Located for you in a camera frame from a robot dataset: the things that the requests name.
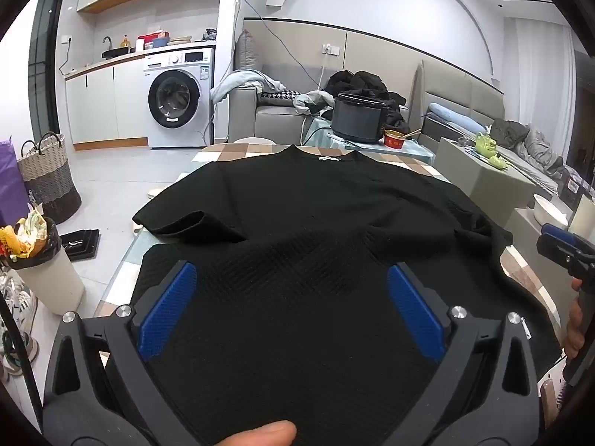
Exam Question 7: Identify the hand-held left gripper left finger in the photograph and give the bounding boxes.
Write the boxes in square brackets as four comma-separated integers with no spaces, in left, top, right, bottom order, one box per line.
[43,260,200,446]

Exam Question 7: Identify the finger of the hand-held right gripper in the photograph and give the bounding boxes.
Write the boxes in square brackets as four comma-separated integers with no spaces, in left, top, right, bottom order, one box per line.
[536,223,595,272]

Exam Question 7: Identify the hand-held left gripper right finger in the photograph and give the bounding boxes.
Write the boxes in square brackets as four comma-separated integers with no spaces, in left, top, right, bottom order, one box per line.
[386,262,547,446]

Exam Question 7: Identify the black t-shirt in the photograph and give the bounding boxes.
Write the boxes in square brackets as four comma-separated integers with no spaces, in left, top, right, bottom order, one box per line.
[104,144,561,446]

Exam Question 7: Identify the person's right hand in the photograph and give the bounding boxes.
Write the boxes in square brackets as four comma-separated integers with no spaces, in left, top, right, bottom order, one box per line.
[564,278,585,358]

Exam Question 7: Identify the person's left hand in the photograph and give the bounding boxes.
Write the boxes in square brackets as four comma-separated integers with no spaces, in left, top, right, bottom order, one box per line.
[219,420,297,446]

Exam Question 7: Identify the white basin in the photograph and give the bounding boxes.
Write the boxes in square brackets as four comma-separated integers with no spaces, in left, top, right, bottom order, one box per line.
[532,194,570,230]

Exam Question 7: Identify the grey ottoman table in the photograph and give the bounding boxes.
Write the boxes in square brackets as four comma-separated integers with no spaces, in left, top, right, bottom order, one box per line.
[437,137,551,210]

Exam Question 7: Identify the black floor tray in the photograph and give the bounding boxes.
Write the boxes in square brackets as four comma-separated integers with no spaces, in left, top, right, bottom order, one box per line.
[59,229,102,262]

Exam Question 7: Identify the dark grey jacket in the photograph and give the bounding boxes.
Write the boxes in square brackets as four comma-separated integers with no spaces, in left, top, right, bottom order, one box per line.
[490,118,568,172]

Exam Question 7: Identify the green toy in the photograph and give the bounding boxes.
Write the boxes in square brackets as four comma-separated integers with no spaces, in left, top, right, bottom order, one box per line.
[474,132,508,168]

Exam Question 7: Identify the white trash bin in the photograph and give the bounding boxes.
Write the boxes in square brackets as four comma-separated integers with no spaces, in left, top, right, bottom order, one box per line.
[0,216,86,317]

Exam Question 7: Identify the white sneaker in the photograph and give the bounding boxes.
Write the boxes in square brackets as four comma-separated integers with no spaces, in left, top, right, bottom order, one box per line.
[0,269,38,335]

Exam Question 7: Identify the blue pillow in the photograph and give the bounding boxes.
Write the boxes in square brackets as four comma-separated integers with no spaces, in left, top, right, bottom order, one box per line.
[428,102,486,133]

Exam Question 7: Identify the teal covered side table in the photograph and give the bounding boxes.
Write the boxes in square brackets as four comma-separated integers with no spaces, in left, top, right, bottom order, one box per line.
[302,118,438,165]

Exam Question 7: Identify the woven laundry basket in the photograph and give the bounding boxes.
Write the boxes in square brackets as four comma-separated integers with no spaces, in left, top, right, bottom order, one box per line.
[17,132,83,224]

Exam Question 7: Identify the checkered tablecloth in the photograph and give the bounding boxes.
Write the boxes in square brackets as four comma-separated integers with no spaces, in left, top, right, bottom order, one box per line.
[94,142,570,410]

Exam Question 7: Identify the white washing machine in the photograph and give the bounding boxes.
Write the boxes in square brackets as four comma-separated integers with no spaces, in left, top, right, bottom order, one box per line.
[142,48,217,149]

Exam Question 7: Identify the purple bag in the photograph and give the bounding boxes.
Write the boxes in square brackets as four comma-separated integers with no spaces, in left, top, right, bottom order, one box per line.
[0,137,31,226]

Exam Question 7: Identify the grey sofa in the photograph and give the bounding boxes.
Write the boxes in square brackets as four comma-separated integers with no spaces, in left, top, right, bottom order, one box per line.
[228,86,335,146]

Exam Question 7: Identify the white kitchen base cabinet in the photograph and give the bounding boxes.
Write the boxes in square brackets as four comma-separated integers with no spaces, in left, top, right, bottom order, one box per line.
[65,51,152,152]

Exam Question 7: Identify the pale grey garment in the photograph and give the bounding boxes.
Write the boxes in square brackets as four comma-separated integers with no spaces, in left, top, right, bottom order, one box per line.
[293,90,335,117]

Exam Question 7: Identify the pile of black jackets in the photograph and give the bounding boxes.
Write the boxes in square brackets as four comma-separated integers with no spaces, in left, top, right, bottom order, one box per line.
[323,70,412,135]

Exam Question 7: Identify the light grey blanket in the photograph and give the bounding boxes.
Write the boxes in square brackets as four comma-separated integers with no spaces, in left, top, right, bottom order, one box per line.
[210,69,286,105]

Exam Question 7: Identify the houndstooth cushion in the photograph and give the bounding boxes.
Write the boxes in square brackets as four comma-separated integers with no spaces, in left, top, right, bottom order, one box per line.
[258,88,303,107]

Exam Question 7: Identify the red container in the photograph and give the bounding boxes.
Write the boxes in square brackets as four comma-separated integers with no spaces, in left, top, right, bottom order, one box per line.
[136,32,168,52]

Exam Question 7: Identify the grey pillow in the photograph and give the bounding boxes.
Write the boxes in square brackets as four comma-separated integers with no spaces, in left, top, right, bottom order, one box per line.
[235,29,263,72]

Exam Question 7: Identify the dark glass door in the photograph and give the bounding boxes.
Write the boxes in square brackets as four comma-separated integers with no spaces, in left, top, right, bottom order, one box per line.
[28,0,70,135]

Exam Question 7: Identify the black cable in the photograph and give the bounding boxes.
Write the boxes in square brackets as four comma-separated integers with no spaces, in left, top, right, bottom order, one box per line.
[0,295,45,428]

